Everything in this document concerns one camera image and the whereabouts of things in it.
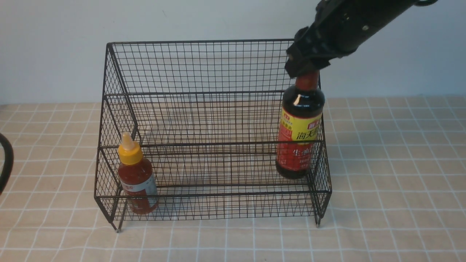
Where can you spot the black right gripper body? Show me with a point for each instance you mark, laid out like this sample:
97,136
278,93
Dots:
339,28

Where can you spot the dark soy sauce bottle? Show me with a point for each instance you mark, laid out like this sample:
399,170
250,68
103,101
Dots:
301,113

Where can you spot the red ketchup bottle yellow cap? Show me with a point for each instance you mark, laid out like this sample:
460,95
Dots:
136,176

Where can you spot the beige grid tablecloth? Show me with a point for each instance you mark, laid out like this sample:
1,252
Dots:
398,178

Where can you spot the black wire mesh shelf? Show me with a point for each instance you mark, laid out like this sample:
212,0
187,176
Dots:
206,114

